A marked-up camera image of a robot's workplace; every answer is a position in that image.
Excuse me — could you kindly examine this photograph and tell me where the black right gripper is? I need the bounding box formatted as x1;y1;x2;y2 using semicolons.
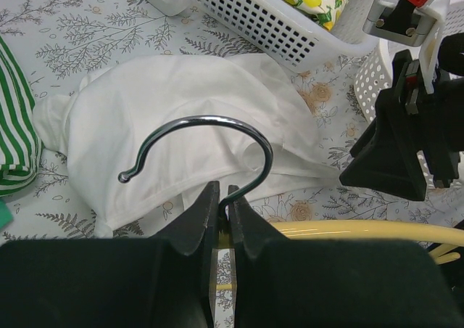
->
340;33;463;202

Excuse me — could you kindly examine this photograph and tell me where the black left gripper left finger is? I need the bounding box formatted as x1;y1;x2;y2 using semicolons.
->
1;181;220;327

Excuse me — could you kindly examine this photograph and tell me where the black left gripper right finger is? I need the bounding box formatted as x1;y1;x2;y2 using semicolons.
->
229;198;457;327

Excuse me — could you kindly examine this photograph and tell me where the yellow plastic hanger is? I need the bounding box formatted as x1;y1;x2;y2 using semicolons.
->
117;114;464;292

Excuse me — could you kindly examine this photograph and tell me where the green white striped tank top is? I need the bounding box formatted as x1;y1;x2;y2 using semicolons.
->
1;41;43;197

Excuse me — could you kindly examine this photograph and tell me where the white oval perforated basket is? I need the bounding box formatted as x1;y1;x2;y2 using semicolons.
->
353;37;464;191

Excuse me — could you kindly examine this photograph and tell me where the white rectangular plastic basket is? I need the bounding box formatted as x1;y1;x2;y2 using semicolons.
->
197;0;377;73

